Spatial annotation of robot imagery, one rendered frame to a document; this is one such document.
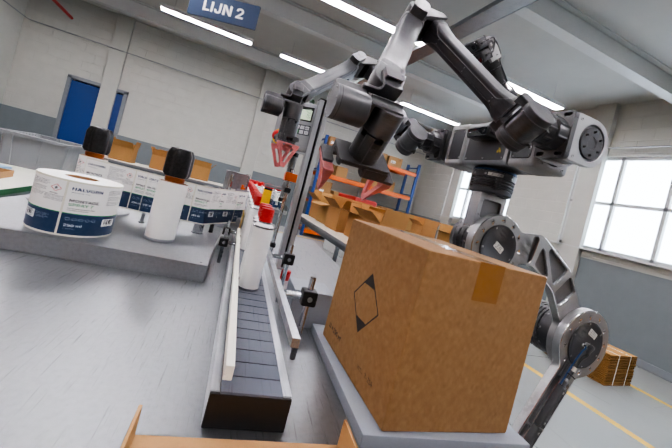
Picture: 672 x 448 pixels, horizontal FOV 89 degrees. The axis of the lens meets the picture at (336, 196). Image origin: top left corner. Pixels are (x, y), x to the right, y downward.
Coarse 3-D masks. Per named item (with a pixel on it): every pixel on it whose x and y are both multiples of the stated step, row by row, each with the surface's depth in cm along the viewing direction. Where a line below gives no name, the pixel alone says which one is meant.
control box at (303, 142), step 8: (304, 104) 132; (312, 104) 131; (280, 120) 134; (312, 120) 130; (296, 136) 132; (304, 136) 131; (296, 144) 131; (304, 144) 130; (296, 152) 138; (304, 152) 131
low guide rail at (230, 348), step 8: (232, 280) 80; (232, 288) 72; (232, 296) 68; (232, 304) 64; (232, 312) 60; (232, 320) 57; (232, 328) 54; (232, 336) 52; (232, 344) 49; (232, 352) 47; (224, 360) 47; (232, 360) 45; (224, 368) 44; (232, 368) 44; (224, 376) 44
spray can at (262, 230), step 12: (264, 216) 84; (252, 228) 85; (264, 228) 83; (252, 240) 83; (264, 240) 83; (252, 252) 83; (264, 252) 84; (252, 264) 83; (240, 276) 84; (252, 276) 83; (240, 288) 83; (252, 288) 83
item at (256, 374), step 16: (240, 256) 114; (240, 304) 74; (256, 304) 76; (240, 320) 66; (256, 320) 68; (240, 336) 60; (256, 336) 61; (272, 336) 63; (224, 352) 54; (240, 352) 55; (256, 352) 56; (272, 352) 57; (240, 368) 50; (256, 368) 51; (272, 368) 52; (224, 384) 46; (240, 384) 46; (256, 384) 47; (272, 384) 48
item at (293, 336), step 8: (272, 264) 82; (272, 272) 76; (272, 280) 73; (280, 280) 70; (280, 288) 65; (280, 296) 61; (280, 304) 59; (288, 304) 58; (288, 312) 54; (288, 320) 51; (288, 328) 49; (296, 328) 49; (288, 336) 48; (296, 336) 47; (296, 344) 46
